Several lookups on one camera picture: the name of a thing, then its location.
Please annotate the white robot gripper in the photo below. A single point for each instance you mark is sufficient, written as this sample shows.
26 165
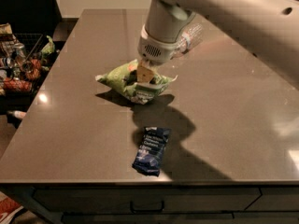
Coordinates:
156 50

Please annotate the green jalapeno chip bag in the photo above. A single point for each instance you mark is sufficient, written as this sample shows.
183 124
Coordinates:
123 80

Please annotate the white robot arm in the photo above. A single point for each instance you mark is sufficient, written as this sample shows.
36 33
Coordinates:
268 29

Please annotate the clear plastic water bottle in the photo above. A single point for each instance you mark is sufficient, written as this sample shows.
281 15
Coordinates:
191 37

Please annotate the dark blue snack bag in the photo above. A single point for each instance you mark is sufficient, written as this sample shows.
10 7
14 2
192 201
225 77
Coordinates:
150 153

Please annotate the white red-capped bottle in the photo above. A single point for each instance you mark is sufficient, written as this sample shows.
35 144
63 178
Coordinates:
16 114

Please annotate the orange white floor packet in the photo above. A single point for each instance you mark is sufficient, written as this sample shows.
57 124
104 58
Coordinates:
8 209

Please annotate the black wire basket with snacks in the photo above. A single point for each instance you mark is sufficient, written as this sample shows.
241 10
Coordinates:
25 60

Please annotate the black drawer handle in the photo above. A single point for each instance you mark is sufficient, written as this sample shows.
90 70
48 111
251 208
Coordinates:
147 208

